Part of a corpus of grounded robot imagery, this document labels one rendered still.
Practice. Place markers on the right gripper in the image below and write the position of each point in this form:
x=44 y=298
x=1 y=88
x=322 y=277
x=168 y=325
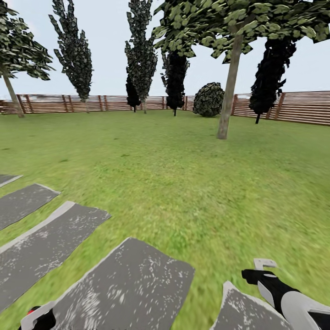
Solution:
x=252 y=275

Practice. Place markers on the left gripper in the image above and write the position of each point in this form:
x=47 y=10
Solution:
x=45 y=322

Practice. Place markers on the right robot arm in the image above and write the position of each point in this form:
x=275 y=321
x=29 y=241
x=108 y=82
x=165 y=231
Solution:
x=301 y=312

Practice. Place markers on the bush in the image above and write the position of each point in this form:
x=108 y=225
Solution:
x=209 y=99

